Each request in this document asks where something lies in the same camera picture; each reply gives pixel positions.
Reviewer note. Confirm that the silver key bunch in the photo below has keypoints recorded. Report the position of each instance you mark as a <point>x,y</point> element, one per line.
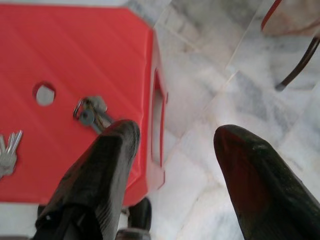
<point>7,155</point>

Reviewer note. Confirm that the red plastic stool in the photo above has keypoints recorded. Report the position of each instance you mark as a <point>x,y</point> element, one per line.
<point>75,50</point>

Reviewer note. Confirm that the marble pattern board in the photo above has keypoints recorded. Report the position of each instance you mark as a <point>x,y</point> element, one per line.
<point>295,25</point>

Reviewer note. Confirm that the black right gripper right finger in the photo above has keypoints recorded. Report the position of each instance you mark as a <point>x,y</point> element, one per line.
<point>262,190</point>

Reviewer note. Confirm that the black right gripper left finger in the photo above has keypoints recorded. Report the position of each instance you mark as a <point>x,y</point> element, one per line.
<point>100,170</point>

